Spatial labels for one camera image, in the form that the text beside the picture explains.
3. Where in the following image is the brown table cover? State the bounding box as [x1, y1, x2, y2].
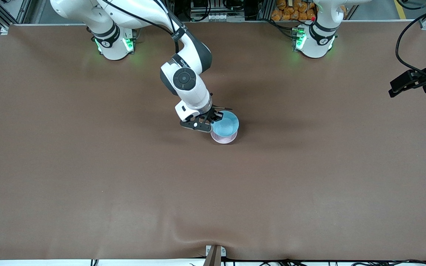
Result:
[0, 21, 426, 261]

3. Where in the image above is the grey electronics box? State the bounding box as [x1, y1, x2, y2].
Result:
[190, 0, 234, 22]

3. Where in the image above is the brown camera post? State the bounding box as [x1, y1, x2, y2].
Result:
[203, 245, 222, 266]

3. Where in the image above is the orange snack pile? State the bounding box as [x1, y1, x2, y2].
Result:
[271, 0, 317, 21]

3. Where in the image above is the blue bowl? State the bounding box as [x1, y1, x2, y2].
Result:
[212, 110, 240, 137]

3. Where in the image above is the grey table clamp bracket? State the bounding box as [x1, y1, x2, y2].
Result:
[205, 245, 227, 258]

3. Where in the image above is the pink bowl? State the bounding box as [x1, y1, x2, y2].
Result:
[210, 129, 239, 144]

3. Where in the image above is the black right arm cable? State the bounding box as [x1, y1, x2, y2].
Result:
[91, 0, 180, 54]

